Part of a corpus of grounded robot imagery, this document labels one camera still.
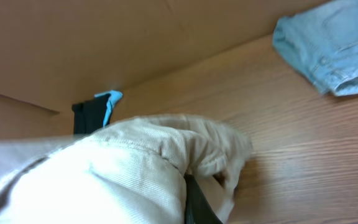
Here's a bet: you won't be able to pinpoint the cardboard back wall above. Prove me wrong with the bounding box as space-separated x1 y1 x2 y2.
0 0 332 141

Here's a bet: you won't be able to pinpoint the beige shorts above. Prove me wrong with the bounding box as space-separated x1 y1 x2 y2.
0 114 252 223

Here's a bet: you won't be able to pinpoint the light blue shirt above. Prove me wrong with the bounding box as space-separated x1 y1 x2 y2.
94 90 123 127

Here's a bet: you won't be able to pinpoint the black garment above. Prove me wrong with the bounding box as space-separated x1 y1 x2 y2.
71 94 110 134

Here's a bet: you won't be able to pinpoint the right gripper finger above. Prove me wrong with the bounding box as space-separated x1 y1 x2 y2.
184 174 223 224

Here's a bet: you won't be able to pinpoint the folded blue jeans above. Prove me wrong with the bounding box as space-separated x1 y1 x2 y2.
272 0 358 96

